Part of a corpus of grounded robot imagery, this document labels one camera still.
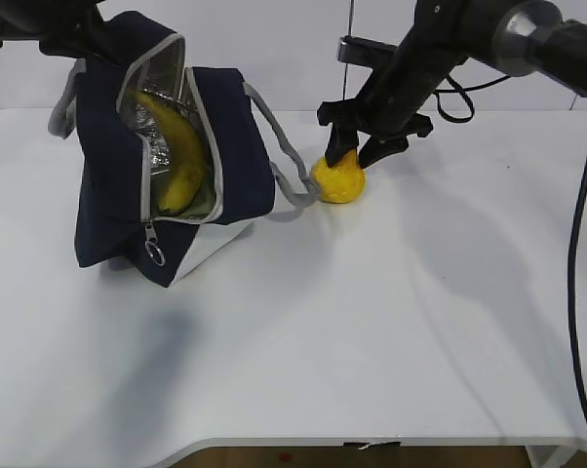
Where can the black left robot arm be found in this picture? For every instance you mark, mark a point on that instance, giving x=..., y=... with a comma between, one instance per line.
x=27, y=21

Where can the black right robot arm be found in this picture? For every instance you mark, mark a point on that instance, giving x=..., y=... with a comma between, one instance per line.
x=516, y=38

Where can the yellow banana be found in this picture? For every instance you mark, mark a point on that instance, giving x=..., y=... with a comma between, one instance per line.
x=187, y=168

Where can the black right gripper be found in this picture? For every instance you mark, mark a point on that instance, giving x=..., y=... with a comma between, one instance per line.
x=387, y=115

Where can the green lidded glass container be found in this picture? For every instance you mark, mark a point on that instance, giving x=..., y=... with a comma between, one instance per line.
x=202, y=204

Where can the yellow pear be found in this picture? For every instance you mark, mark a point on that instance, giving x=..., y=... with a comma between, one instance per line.
x=344, y=183

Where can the black tape on table edge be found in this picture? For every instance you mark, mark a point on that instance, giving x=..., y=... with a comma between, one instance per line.
x=370, y=445

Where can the navy blue lunch bag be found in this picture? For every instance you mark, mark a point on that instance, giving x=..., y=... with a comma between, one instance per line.
x=251, y=162

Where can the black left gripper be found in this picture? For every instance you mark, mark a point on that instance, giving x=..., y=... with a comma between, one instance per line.
x=79, y=31

